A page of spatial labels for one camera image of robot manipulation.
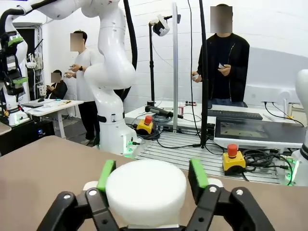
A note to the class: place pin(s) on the white shirt person right hand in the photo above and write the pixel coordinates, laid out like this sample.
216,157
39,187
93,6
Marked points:
69,75

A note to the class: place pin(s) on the grey laptop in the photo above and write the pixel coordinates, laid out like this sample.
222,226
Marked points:
32,104

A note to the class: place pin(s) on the white framed flat monitor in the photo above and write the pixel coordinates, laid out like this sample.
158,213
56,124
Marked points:
257,132

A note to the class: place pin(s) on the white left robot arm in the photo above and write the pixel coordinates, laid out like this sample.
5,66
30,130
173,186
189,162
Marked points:
303,84

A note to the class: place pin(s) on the black jacket person left hand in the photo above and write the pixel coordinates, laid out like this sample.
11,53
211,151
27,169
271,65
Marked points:
225,70

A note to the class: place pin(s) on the white shirt person left hand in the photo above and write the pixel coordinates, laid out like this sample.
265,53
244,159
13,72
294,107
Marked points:
76,68

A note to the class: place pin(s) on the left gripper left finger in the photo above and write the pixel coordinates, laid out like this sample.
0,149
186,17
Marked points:
106,178

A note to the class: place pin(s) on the white long workbench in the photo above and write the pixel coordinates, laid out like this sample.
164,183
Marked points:
276,113

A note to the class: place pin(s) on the yellow emergency stop button box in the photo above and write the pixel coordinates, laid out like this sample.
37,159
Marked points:
233,160
145,124

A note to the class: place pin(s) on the person in white shirt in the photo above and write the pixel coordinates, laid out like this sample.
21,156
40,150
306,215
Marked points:
83,77

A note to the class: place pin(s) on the black camera stand pole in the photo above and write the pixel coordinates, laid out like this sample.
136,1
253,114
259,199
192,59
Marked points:
152,72

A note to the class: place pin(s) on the vertical aluminium post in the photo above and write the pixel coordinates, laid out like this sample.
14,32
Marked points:
175,72

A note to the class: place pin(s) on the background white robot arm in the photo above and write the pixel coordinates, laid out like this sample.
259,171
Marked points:
12,60

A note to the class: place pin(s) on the person in black jacket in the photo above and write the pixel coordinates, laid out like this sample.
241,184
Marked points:
223,79

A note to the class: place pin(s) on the white background desk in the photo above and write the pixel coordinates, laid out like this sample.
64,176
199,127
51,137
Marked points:
53,107

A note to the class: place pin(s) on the aluminium profile base plate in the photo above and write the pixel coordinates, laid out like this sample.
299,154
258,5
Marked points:
183,149

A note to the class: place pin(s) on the small red device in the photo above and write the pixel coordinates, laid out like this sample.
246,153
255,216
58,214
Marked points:
188,104

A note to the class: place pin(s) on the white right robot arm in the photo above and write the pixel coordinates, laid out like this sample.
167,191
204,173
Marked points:
110,72

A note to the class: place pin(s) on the white black camera head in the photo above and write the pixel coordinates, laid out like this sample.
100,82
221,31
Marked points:
160,26

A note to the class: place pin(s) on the black jacket person right hand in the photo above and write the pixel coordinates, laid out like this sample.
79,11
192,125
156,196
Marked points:
196,77

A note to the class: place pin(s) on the black tripod pole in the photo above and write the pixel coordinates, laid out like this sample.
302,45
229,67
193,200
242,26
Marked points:
204,84

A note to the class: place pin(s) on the small white round lid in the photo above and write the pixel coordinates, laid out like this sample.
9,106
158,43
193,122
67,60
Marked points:
146,187

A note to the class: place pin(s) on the black computer case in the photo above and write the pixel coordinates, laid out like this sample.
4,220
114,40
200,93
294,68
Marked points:
24,137

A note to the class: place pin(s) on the seated person in black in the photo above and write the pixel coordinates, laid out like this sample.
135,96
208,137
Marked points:
57,87

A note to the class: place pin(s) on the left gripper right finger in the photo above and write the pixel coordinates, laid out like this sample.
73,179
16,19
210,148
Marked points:
197,175

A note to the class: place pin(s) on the black keyboard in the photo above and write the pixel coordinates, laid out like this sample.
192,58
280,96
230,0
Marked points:
234,115

